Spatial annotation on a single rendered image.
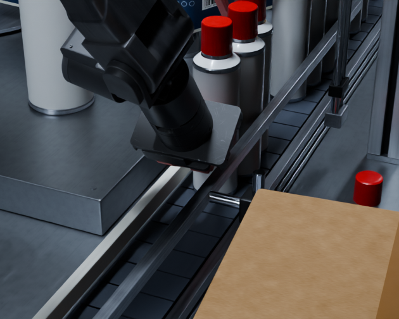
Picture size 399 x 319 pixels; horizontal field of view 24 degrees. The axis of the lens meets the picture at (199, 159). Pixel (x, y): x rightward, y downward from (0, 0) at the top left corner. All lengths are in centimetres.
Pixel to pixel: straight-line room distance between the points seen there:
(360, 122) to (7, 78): 51
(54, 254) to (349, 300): 58
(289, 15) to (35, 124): 36
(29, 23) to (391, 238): 72
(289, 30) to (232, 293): 73
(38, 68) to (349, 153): 42
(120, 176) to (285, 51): 29
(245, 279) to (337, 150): 73
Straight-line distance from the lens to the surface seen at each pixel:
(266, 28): 106
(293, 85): 112
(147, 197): 98
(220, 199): 90
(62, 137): 118
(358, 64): 140
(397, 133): 121
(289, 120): 121
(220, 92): 98
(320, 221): 58
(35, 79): 122
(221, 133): 91
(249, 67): 101
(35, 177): 110
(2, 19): 153
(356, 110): 136
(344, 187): 117
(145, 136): 93
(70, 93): 122
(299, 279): 53
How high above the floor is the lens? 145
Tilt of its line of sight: 30 degrees down
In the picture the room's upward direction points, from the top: straight up
